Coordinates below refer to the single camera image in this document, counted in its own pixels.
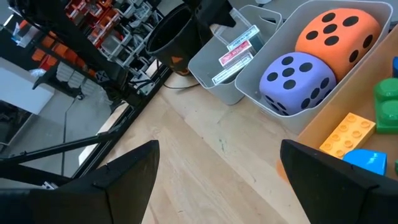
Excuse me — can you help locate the black and white card deck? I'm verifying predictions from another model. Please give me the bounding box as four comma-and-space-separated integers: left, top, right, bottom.
211, 52, 254, 85

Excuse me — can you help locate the big blue brick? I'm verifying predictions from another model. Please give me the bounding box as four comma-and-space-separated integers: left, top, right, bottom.
343, 148, 389, 177

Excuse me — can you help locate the black pumpkin face bucket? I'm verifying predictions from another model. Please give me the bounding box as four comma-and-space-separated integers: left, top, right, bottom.
145, 2, 203, 77

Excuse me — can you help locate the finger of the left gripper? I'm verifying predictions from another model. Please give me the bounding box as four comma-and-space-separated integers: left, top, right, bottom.
194, 0, 237, 29

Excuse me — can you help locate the grey plastic bin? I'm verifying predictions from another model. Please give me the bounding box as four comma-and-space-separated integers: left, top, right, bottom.
188, 4, 284, 106
234, 0, 394, 134

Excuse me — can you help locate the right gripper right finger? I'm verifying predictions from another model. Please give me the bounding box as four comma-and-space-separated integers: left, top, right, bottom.
279, 139, 379, 224

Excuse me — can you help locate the green two-stud brick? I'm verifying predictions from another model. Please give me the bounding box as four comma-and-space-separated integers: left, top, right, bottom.
374, 77, 398, 135

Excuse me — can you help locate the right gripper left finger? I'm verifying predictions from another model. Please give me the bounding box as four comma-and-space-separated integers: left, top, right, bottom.
70, 139, 161, 224

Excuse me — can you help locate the yellow-orange brick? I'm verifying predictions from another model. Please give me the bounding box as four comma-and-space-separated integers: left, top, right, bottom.
319, 112, 376, 160

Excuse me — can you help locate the purple foam die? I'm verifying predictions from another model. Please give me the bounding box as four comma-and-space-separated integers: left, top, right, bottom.
259, 52, 338, 116

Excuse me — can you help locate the orange foam die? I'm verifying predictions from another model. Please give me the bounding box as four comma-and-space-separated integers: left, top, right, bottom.
294, 7, 382, 82

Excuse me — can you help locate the shelf with red bins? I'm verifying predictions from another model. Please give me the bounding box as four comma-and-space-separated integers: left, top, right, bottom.
12, 0, 175, 103

